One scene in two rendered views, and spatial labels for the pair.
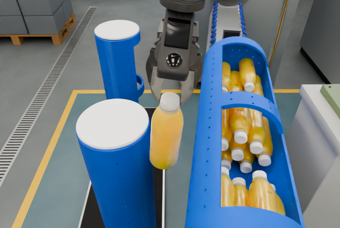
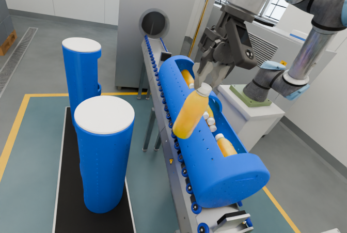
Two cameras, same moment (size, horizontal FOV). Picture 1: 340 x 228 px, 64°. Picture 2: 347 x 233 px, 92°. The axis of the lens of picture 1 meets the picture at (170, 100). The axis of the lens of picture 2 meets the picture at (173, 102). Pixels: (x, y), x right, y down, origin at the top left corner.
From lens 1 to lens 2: 0.33 m
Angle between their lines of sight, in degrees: 26
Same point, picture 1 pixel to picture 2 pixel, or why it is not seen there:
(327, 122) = (239, 104)
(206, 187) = (207, 146)
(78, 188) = (46, 173)
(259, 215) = (248, 156)
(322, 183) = not seen: hidden behind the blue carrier
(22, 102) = not seen: outside the picture
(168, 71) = (249, 61)
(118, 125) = (112, 114)
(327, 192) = not seen: hidden behind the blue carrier
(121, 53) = (88, 63)
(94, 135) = (94, 124)
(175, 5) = (245, 16)
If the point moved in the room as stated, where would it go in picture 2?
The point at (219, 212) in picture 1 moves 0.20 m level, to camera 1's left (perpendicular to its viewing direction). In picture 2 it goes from (225, 159) to (171, 173)
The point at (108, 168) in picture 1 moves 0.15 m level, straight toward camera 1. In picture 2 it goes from (106, 149) to (122, 173)
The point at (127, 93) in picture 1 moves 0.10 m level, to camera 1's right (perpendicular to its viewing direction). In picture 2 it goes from (90, 94) to (101, 94)
